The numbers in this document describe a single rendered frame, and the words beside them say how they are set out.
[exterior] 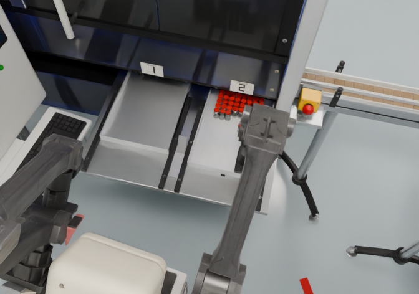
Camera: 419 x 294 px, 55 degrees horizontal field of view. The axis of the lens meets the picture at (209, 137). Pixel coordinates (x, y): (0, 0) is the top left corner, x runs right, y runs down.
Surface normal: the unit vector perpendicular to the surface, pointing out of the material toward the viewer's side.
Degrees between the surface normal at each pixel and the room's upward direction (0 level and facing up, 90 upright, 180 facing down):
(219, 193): 0
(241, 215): 51
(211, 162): 0
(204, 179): 0
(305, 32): 90
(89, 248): 42
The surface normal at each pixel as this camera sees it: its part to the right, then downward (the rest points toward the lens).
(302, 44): -0.22, 0.83
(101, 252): 0.23, -0.93
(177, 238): 0.03, -0.52
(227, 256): -0.15, 0.32
